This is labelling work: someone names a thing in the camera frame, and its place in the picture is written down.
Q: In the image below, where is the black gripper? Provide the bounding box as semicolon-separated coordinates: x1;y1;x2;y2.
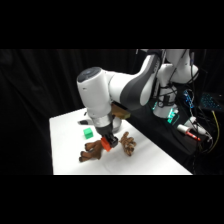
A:
97;124;120;149

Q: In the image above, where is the red cube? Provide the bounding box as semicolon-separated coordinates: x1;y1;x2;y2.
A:
100;137;113;153

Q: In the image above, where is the green cube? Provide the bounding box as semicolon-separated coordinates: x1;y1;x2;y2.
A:
82;127;95;140

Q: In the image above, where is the grey metal bowl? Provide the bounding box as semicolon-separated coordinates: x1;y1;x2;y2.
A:
111;117;123;133

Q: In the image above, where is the dark brown plush toy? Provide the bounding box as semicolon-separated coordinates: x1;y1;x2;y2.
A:
78;139;107;164

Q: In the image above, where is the white table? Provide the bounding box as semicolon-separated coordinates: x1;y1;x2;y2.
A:
49;107;194;176

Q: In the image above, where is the small green light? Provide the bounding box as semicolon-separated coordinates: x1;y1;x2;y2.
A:
166;107;180;125

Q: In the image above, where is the white and red device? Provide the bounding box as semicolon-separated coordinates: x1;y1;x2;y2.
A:
176;123;202;142

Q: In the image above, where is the black curtain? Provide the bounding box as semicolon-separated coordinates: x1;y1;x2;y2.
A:
0;49;224;176

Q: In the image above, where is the blue lit keyboard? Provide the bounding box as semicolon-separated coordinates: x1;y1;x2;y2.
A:
200;92;223;111

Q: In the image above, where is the tan camera mount piece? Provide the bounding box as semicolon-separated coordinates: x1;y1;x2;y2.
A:
111;103;132;121

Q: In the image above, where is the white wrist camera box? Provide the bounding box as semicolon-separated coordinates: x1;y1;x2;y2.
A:
77;117;92;127

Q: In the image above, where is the blue cable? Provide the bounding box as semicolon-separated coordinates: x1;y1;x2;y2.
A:
182;89;196;110

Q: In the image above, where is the yellow cable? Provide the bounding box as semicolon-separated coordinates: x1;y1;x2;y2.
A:
210;109;221;153

